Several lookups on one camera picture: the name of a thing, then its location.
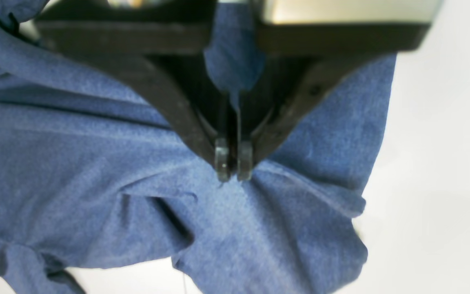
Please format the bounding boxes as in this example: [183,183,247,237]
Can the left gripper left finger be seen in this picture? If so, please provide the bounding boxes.
[36,18,231,182]

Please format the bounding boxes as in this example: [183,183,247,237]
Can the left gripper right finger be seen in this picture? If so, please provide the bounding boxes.
[237,22,431,181]

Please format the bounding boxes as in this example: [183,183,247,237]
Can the blue grey t-shirt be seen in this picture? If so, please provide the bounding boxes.
[0,0,397,294]

